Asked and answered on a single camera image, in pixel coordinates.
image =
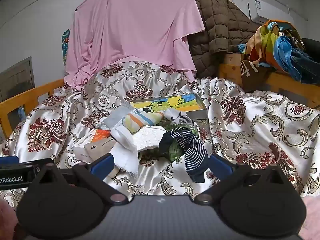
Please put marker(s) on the grey patterned fabric pouch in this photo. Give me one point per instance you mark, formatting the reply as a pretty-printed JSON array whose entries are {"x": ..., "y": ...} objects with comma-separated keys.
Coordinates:
[{"x": 117, "y": 117}]

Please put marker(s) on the white black patterned sock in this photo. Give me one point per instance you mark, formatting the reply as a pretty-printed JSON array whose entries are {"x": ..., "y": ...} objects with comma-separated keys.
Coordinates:
[{"x": 175, "y": 116}]

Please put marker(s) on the blue cloth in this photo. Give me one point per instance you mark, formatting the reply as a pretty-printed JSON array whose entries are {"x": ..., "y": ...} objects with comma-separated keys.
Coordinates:
[{"x": 285, "y": 52}]

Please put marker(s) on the black bag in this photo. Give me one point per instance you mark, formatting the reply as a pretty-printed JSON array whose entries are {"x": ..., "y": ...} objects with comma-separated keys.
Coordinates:
[{"x": 312, "y": 45}]

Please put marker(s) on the white air conditioner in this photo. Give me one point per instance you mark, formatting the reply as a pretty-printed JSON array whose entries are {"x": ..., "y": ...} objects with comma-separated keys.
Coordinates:
[{"x": 270, "y": 10}]

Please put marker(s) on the shallow tray with cartoon print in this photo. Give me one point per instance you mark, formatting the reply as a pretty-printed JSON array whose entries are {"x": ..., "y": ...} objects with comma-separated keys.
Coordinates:
[{"x": 175, "y": 102}]

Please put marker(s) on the pink bed sheet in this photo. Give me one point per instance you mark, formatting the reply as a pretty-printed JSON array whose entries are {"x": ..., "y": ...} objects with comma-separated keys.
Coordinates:
[{"x": 135, "y": 17}]

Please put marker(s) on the white textured towel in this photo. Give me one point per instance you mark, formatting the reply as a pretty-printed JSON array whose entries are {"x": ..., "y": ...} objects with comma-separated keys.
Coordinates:
[{"x": 147, "y": 137}]

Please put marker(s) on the colourful printed cloth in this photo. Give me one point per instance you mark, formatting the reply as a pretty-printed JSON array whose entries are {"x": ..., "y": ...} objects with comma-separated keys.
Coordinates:
[{"x": 265, "y": 42}]

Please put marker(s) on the cardboard box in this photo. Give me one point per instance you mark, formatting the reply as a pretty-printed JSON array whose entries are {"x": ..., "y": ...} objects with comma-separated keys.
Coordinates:
[
  {"x": 252, "y": 77},
  {"x": 232, "y": 58}
]

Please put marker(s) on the grey door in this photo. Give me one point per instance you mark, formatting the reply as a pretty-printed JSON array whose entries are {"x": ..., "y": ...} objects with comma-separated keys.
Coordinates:
[{"x": 17, "y": 80}]

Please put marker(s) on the green leafy cloth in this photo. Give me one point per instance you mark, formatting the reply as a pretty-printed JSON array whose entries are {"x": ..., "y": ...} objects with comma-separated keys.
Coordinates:
[{"x": 175, "y": 153}]

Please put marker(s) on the white cloth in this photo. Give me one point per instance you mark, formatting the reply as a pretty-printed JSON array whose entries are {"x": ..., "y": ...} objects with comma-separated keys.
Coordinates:
[{"x": 125, "y": 150}]

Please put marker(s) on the orange blue striped sock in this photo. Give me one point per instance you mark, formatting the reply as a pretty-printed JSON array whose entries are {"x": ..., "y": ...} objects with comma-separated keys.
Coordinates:
[{"x": 140, "y": 121}]

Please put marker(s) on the navy white striped sock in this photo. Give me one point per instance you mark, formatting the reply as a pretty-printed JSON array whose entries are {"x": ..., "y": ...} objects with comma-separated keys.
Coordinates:
[{"x": 190, "y": 150}]

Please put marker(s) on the floral satin bedspread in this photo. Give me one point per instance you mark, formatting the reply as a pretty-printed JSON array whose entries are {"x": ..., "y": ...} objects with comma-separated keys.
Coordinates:
[{"x": 262, "y": 130}]

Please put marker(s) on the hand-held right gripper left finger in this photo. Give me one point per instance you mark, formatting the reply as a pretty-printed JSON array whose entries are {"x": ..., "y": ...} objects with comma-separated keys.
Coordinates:
[{"x": 102, "y": 166}]

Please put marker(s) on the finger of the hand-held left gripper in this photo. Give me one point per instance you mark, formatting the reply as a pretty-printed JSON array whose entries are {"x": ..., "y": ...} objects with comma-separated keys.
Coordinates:
[
  {"x": 37, "y": 164},
  {"x": 8, "y": 160}
]

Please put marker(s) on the brown quilted blanket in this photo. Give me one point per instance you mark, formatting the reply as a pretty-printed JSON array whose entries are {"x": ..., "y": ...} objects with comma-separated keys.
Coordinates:
[{"x": 215, "y": 30}]

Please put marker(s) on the white orange carton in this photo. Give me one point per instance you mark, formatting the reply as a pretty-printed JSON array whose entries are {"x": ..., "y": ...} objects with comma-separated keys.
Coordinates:
[{"x": 80, "y": 150}]

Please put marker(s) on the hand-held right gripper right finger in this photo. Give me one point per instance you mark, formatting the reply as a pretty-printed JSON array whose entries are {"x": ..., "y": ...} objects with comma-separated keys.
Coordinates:
[{"x": 221, "y": 166}]

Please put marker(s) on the blue jeans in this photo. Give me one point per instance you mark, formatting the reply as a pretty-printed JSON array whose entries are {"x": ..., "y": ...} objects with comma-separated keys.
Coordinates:
[{"x": 305, "y": 65}]

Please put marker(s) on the teal wall poster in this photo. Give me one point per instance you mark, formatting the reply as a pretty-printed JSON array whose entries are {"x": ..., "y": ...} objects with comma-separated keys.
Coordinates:
[{"x": 65, "y": 45}]

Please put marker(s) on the wooden bed frame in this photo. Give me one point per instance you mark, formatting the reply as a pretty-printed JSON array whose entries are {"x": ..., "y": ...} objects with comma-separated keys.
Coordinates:
[{"x": 282, "y": 80}]

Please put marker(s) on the wooden bed rail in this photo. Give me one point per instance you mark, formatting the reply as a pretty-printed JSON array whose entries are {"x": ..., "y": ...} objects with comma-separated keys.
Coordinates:
[{"x": 25, "y": 97}]

